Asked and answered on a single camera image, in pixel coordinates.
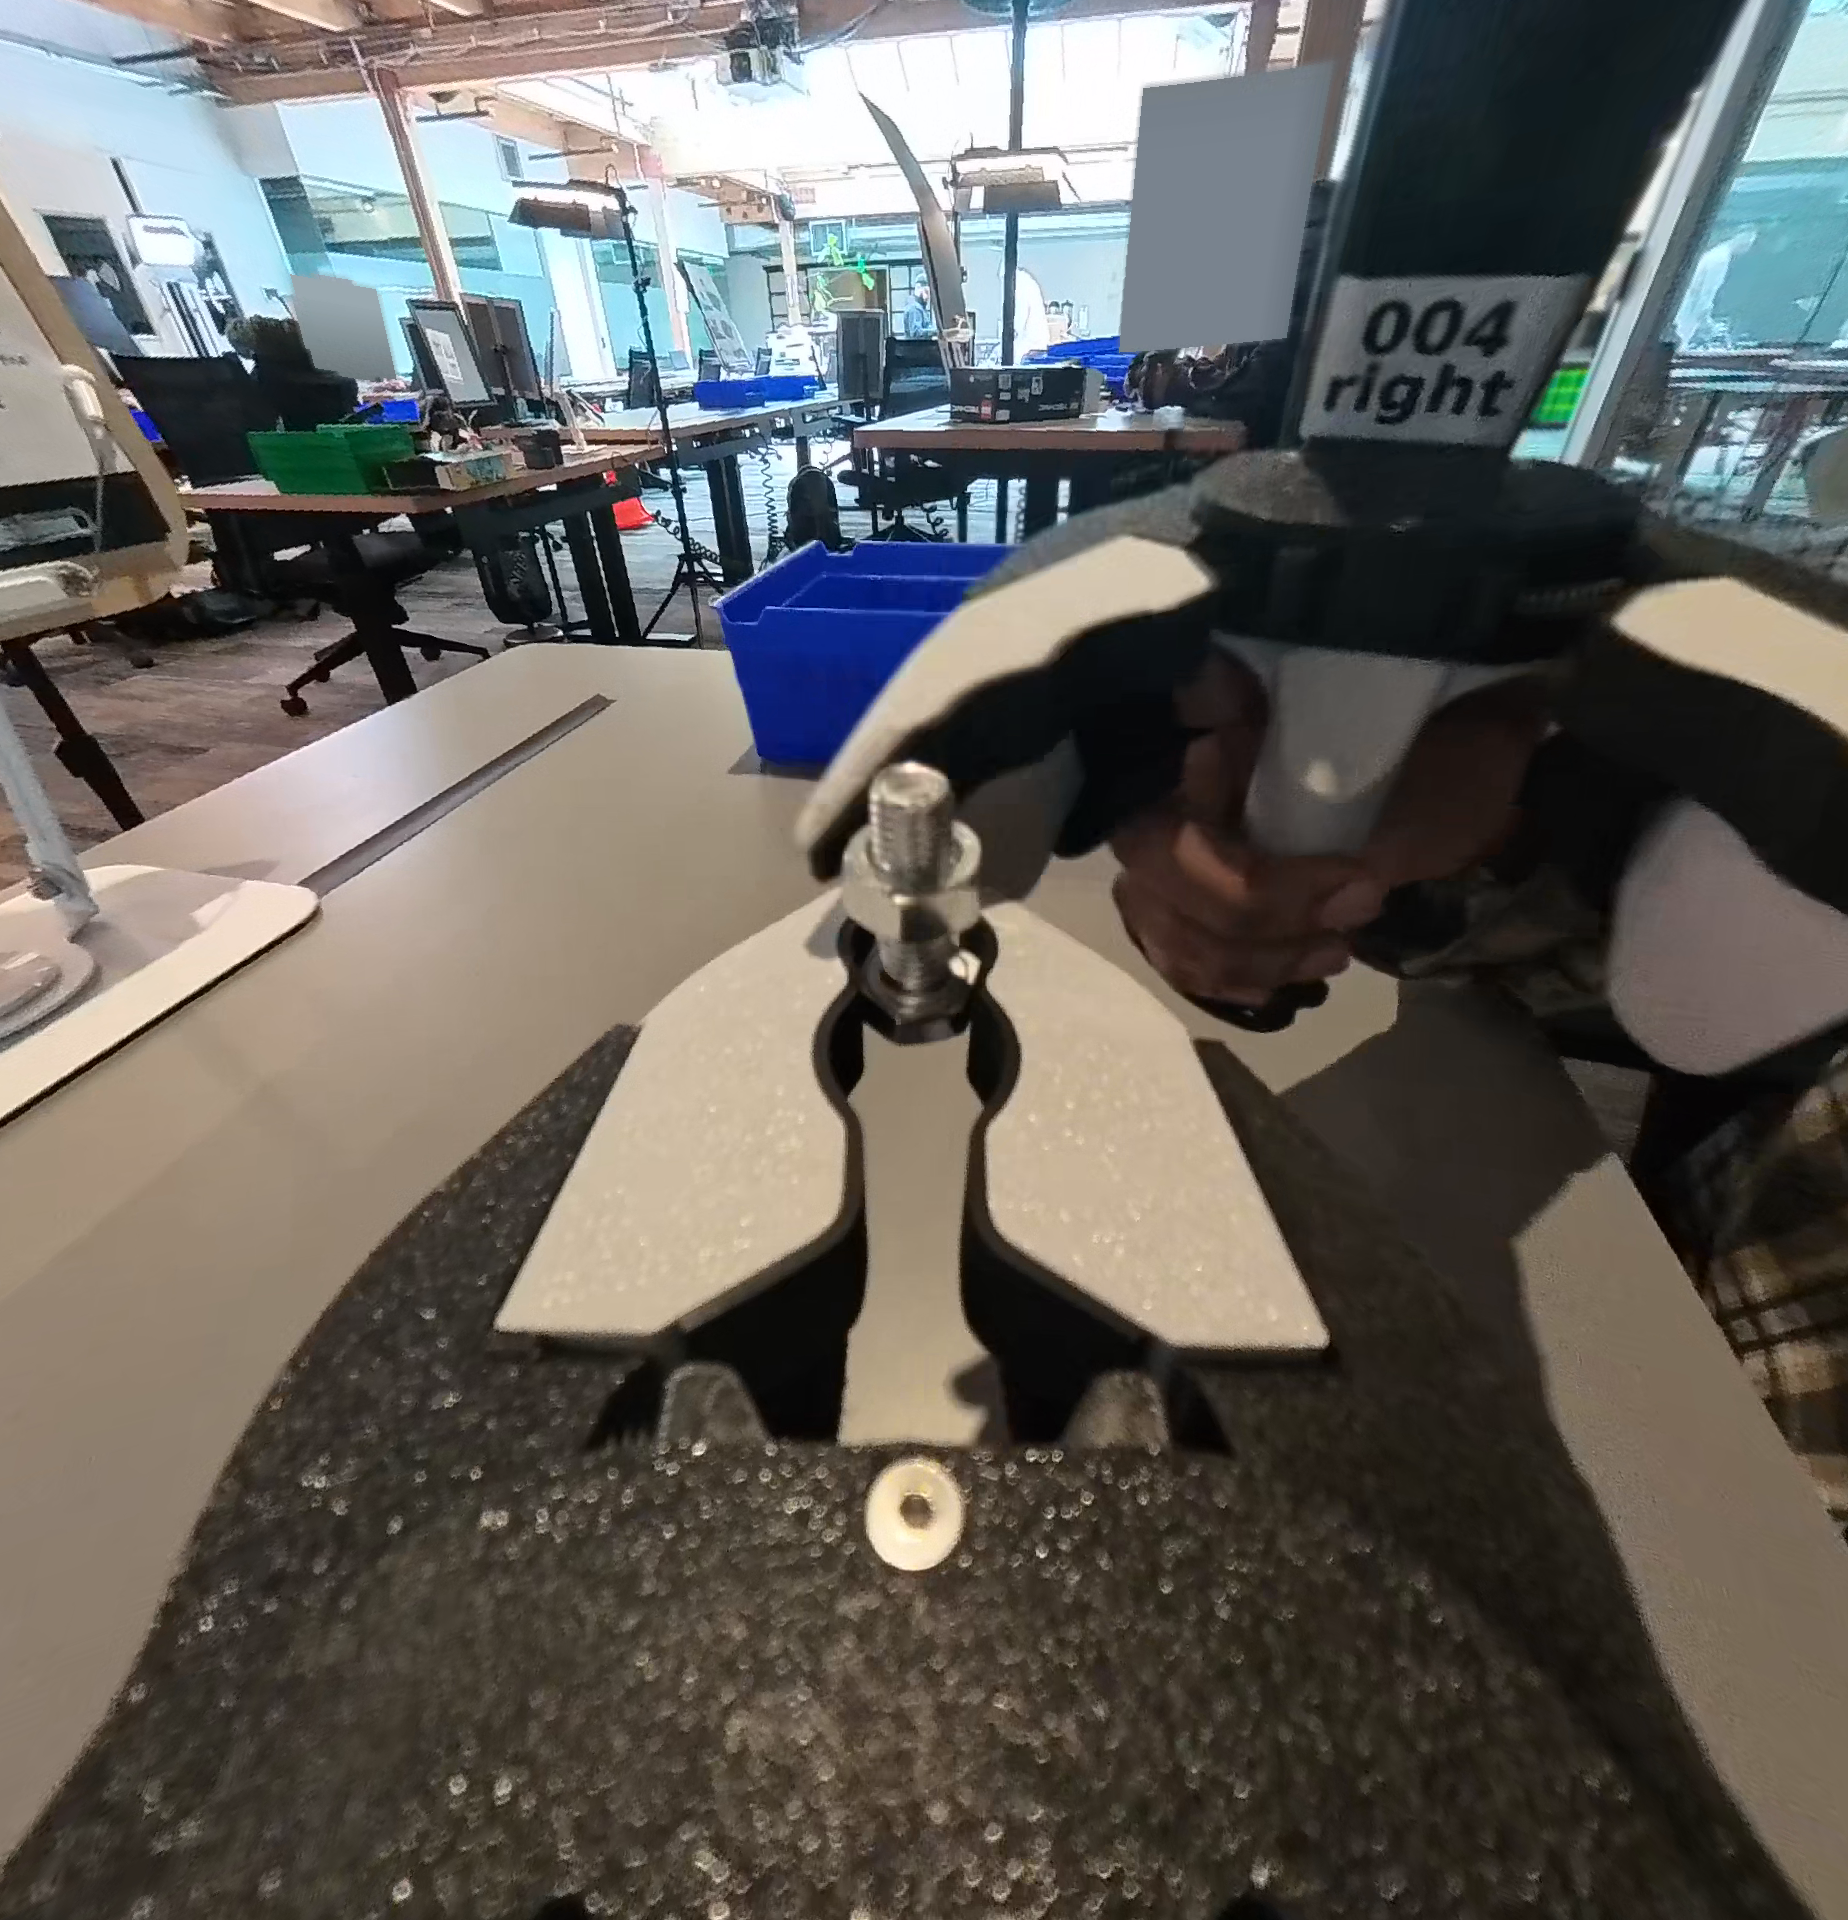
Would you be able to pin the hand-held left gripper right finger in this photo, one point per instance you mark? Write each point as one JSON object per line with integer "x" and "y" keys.
{"x": 1149, "y": 1185}

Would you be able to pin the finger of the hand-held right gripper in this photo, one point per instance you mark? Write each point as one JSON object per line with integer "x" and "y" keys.
{"x": 1765, "y": 661}
{"x": 1014, "y": 646}

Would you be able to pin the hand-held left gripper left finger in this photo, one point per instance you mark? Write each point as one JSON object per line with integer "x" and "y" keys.
{"x": 685, "y": 1185}

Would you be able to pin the silver hex bolt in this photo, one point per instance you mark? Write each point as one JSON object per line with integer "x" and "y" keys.
{"x": 904, "y": 795}

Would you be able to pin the blue plastic bin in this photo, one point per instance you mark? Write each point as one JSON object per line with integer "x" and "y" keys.
{"x": 820, "y": 661}

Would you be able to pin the silver hex nut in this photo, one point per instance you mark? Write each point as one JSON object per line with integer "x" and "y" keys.
{"x": 910, "y": 885}

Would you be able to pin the person's right hand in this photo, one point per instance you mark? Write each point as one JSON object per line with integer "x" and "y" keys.
{"x": 1239, "y": 900}

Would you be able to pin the wooden desk with black legs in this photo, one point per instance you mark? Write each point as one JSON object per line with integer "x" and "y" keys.
{"x": 1044, "y": 430}
{"x": 715, "y": 426}
{"x": 415, "y": 495}

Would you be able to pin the black backpack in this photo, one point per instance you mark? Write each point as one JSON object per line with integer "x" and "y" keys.
{"x": 811, "y": 510}

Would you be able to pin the black printed box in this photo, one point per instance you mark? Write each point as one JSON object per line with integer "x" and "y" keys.
{"x": 1021, "y": 392}

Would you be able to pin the black monitor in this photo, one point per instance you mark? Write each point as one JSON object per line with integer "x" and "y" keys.
{"x": 445, "y": 348}
{"x": 859, "y": 361}
{"x": 511, "y": 345}

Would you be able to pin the blue bins on desk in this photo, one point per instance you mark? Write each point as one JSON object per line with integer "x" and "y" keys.
{"x": 750, "y": 390}

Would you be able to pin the black tripod light stand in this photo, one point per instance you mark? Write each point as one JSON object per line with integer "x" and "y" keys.
{"x": 670, "y": 450}

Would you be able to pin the orange traffic cone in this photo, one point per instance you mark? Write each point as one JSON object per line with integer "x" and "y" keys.
{"x": 631, "y": 514}

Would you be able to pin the black overhead light panel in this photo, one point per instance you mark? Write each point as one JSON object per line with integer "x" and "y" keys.
{"x": 1006, "y": 172}

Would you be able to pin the white base board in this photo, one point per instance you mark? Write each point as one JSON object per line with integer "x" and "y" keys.
{"x": 189, "y": 946}

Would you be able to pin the person's plaid shirt torso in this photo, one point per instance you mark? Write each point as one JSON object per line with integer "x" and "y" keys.
{"x": 1810, "y": 1276}

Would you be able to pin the black office chair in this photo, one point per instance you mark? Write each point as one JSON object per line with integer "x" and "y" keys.
{"x": 375, "y": 600}

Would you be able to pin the green plastic bins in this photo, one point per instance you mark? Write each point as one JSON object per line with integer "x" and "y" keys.
{"x": 332, "y": 457}

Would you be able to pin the sign board on stand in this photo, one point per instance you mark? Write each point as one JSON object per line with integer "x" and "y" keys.
{"x": 39, "y": 375}

